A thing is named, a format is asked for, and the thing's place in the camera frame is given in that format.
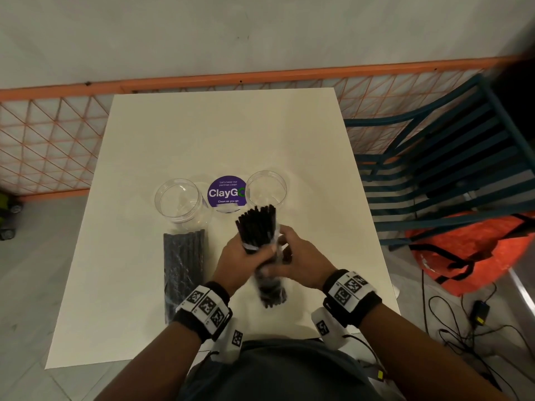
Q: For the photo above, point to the person's left hand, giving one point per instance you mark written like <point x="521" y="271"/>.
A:
<point x="234" y="263"/>

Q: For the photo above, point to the person's right hand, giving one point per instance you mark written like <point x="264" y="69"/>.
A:
<point x="307" y="263"/>

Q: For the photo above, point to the person's right fingers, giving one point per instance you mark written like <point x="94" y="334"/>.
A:
<point x="281" y="263"/>

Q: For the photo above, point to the person's left fingers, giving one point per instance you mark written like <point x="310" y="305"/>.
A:
<point x="263" y="258"/>

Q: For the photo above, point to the bundle of black straws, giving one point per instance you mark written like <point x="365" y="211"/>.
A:
<point x="258" y="225"/>

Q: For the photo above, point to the person's left forearm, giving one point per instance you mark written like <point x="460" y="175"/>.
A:
<point x="154" y="363"/>

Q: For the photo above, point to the person's right forearm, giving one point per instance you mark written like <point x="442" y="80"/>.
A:
<point x="418" y="354"/>

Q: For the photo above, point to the narrow clear plastic jar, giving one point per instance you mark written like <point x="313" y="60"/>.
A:
<point x="267" y="190"/>

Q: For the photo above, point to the round purple sticker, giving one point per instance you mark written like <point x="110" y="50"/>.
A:
<point x="223" y="194"/>

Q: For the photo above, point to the right marker wristband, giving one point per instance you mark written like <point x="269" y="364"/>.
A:
<point x="351" y="294"/>

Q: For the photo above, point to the marker wristband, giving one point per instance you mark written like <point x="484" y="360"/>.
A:
<point x="204" y="309"/>
<point x="351" y="294"/>

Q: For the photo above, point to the left marker wristband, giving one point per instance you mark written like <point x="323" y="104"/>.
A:
<point x="204" y="309"/>

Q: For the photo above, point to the flat pack of black straws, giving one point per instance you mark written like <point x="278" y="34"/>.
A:
<point x="184" y="271"/>

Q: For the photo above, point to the wide clear plastic jar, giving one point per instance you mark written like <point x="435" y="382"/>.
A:
<point x="179" y="202"/>

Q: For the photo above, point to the person's grey shirt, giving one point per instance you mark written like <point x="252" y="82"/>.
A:
<point x="276" y="371"/>

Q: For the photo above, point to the teal slatted chair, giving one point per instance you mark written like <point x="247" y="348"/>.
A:
<point x="455" y="162"/>

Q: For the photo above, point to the black power adapter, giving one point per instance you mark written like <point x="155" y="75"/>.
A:
<point x="480" y="311"/>

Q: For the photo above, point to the orange mesh fence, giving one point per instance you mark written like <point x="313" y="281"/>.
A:
<point x="50" y="137"/>

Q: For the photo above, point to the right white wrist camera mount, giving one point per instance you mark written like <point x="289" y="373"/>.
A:
<point x="326" y="327"/>

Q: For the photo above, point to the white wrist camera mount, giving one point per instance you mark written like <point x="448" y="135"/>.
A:
<point x="229" y="340"/>
<point x="326" y="327"/>

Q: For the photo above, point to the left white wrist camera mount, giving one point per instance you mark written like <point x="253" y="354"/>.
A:
<point x="229" y="340"/>

